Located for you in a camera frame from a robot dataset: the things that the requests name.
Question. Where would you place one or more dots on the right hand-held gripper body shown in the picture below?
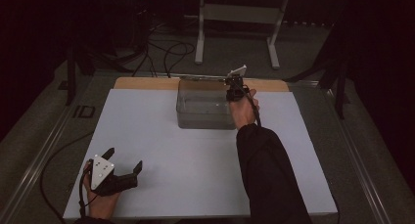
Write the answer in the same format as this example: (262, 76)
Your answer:
(236, 92)

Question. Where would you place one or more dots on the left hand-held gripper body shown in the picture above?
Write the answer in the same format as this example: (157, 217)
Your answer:
(117, 183)

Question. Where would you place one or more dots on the transparent grey plastic box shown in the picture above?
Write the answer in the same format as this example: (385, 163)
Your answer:
(202, 118)

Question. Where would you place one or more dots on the person's right hand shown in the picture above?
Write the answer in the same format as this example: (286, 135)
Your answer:
(244, 113)

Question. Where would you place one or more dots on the person's left hand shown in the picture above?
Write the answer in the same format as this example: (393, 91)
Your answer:
(101, 204)

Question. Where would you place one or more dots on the grey metal stand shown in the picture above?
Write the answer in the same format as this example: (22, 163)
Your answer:
(241, 13)

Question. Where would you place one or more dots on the wooden board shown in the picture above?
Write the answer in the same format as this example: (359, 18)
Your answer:
(147, 83)

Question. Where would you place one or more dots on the black stand leg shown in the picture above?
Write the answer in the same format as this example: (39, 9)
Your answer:
(341, 93)

